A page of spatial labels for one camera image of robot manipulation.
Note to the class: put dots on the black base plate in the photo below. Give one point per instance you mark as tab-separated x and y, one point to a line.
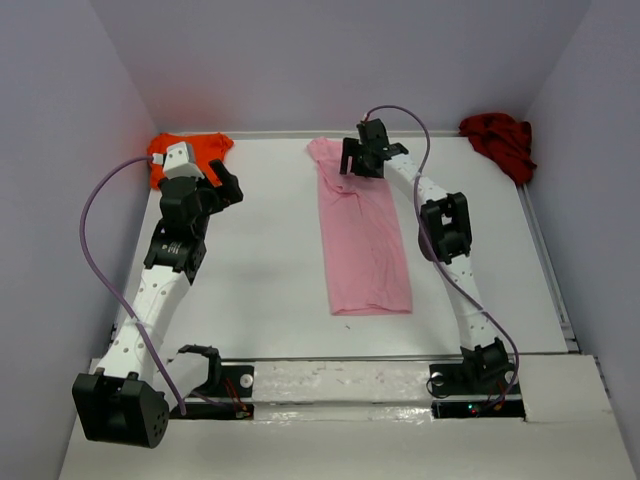
228	400
453	397

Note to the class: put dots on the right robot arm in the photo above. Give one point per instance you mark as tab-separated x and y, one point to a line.
445	240

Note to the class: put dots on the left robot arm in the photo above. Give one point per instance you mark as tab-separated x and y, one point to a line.
130	395

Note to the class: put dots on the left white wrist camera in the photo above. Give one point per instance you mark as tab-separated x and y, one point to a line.
178	161

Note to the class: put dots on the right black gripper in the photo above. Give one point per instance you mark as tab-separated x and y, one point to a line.
362	156

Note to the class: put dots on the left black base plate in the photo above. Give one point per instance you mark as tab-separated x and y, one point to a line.
228	400

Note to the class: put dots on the orange t shirt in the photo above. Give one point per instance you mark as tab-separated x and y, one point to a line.
206	148

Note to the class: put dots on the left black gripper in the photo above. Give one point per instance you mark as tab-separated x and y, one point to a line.
220	185

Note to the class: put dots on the pink t shirt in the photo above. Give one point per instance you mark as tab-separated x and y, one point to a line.
366	268

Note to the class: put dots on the dark red t shirt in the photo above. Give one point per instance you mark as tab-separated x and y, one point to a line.
505	141

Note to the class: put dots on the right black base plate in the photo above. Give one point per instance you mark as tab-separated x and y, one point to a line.
453	397

